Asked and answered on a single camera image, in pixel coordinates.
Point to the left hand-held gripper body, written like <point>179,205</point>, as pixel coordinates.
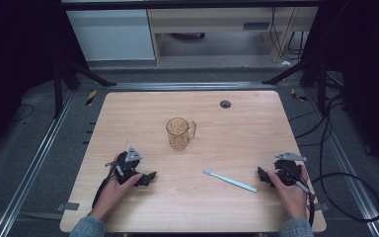
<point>128,162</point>

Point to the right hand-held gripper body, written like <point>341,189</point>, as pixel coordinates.
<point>289,171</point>

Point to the person's right hand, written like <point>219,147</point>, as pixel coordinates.
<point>292,200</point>

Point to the person's left hand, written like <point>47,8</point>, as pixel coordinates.
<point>112,196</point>

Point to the pale blue toothbrush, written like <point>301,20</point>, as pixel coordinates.
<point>230,180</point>

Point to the amber glass mug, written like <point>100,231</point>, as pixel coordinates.
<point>177,136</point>

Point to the grey tape piece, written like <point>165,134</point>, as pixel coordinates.
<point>322,206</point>
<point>68,206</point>

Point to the yellow black tape strip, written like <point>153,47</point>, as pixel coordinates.
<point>91,97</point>
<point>297,95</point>

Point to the black metal stand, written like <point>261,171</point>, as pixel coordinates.
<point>322,89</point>
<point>57,89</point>

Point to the white cabinet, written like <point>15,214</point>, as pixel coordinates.
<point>112,36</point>

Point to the aluminium floor rail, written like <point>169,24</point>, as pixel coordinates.
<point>29,171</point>
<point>352,177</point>
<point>190,86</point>

